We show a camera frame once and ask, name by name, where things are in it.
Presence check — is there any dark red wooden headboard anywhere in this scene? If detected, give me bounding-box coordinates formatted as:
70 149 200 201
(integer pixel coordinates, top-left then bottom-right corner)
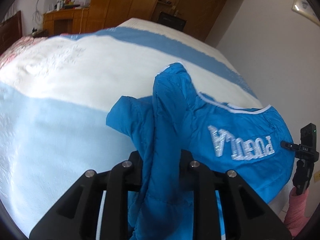
0 11 23 55

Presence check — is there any pink sleeve forearm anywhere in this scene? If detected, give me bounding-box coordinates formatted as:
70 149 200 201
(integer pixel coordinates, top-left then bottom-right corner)
284 187 309 237

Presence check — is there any wooden wardrobe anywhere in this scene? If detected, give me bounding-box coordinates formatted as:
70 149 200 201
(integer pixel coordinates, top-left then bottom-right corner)
86 0 227 41

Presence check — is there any wooden desk with items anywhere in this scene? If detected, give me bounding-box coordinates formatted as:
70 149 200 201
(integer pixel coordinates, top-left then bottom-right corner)
42 8 89 36

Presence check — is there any white and blue bed blanket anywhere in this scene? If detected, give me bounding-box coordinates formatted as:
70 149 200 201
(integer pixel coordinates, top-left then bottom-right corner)
1 18 260 236

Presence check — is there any black television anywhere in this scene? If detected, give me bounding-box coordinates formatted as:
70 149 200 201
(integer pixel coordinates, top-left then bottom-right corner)
157 11 187 31

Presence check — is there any framed wall picture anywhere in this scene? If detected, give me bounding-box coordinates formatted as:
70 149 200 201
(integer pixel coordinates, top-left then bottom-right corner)
292 0 320 26

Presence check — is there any black camera on mount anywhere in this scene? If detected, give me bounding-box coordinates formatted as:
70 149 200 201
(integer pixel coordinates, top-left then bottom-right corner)
280 123 319 196

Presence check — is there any blue puffer jacket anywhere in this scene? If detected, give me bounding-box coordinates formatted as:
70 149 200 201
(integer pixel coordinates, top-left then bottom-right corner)
106 63 295 239

